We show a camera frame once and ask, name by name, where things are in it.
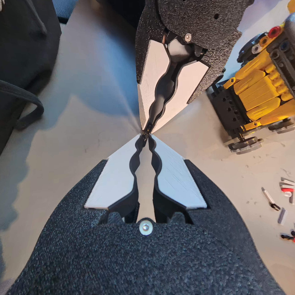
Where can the grey axle with black connector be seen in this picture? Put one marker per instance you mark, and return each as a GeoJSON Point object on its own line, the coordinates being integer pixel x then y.
{"type": "Point", "coordinates": [268, 198]}

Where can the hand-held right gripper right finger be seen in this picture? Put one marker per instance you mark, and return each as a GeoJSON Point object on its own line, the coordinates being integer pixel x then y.
{"type": "Point", "coordinates": [179, 182]}

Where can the grey desk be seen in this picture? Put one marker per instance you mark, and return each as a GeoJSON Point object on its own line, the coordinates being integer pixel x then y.
{"type": "Point", "coordinates": [80, 115]}

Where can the black thin liftarm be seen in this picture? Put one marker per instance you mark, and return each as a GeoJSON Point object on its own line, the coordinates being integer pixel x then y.
{"type": "Point", "coordinates": [149, 128]}

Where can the yellow black toy brick vehicle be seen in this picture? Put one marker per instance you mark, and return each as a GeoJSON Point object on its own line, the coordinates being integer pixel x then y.
{"type": "Point", "coordinates": [260, 92]}

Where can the dark office chair seat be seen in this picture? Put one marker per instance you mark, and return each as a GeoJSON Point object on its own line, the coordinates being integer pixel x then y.
{"type": "Point", "coordinates": [65, 9]}

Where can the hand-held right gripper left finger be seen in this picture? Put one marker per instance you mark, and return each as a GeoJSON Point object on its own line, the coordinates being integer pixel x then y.
{"type": "Point", "coordinates": [115, 182]}

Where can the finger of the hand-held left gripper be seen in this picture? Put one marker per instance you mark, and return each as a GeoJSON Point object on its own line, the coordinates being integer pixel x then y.
{"type": "Point", "coordinates": [152, 69]}
{"type": "Point", "coordinates": [191, 80]}

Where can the grey toothed wheel hub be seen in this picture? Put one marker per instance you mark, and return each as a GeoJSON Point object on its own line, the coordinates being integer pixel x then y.
{"type": "Point", "coordinates": [244, 53]}
{"type": "Point", "coordinates": [283, 128]}
{"type": "Point", "coordinates": [244, 146]}

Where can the pile of red black pins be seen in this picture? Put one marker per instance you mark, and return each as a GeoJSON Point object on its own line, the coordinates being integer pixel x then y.
{"type": "Point", "coordinates": [287, 184]}

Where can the small black bush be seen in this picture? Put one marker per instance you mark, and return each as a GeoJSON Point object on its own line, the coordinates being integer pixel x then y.
{"type": "Point", "coordinates": [145, 137]}

